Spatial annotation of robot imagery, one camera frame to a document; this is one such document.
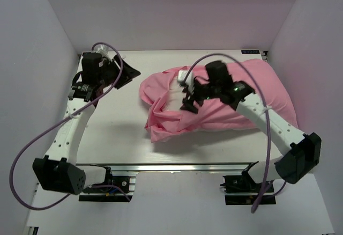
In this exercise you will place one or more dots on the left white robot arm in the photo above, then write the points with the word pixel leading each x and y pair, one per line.
pixel 57 170

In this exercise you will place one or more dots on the pink pillowcase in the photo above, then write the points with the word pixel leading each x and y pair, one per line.
pixel 213 115

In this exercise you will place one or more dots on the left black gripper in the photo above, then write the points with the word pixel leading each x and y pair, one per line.
pixel 127 73

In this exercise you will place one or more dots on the blue label sticker right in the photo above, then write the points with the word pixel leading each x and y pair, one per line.
pixel 250 51

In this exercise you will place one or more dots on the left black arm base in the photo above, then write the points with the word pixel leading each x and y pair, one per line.
pixel 105 185

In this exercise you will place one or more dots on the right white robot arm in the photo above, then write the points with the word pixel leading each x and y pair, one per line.
pixel 300 151

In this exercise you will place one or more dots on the white pillow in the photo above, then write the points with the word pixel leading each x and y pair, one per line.
pixel 174 97

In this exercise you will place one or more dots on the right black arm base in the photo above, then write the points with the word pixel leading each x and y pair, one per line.
pixel 238 193

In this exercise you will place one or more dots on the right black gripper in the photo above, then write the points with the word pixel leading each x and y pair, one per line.
pixel 191 97

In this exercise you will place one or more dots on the white front board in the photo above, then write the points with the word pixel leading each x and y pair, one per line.
pixel 188 203

